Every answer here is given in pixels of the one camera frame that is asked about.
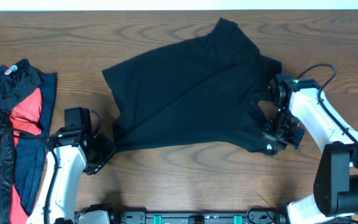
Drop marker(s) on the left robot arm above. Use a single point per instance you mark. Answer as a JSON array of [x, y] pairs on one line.
[[74, 150]]

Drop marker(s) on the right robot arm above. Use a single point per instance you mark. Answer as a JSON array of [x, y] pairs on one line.
[[303, 107]]

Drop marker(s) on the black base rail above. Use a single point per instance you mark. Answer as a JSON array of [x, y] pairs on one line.
[[204, 217]]

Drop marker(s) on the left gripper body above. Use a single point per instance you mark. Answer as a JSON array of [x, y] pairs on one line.
[[102, 149]]

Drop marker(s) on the red garment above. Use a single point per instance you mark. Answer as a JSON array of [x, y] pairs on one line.
[[25, 119]]

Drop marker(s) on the black t-shirt with white logo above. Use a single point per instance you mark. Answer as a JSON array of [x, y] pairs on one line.
[[205, 89]]

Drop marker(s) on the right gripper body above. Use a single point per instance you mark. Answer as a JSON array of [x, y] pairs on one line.
[[282, 129]]

